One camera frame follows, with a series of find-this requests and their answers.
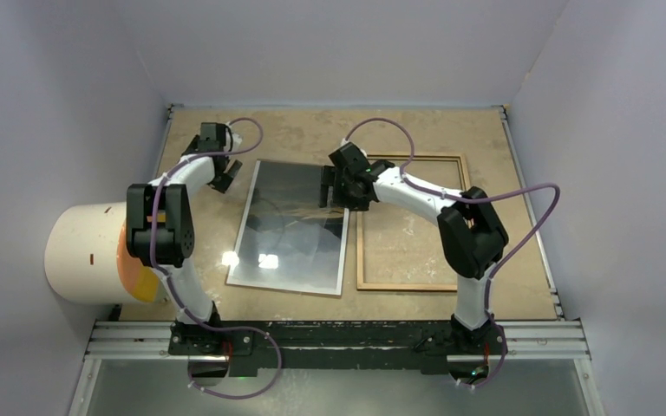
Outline dark landscape photo print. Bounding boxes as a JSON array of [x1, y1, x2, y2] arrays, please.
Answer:
[[226, 159, 349, 296]]

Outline wooden picture frame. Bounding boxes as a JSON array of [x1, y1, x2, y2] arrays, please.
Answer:
[[356, 153, 471, 292]]

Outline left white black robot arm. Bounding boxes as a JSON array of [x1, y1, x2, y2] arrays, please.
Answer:
[[125, 122, 243, 354]]

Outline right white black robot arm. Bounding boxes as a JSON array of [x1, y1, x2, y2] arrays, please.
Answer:
[[319, 142, 509, 353]]

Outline white cylinder with orange lid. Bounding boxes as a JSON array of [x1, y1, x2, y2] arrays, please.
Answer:
[[43, 202, 166, 305]]

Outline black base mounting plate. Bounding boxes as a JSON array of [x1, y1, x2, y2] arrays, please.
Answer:
[[168, 320, 507, 378]]

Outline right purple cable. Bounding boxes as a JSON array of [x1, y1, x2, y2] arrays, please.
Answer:
[[341, 117, 562, 392]]

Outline aluminium rail frame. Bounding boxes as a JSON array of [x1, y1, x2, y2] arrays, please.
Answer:
[[69, 104, 607, 416]]

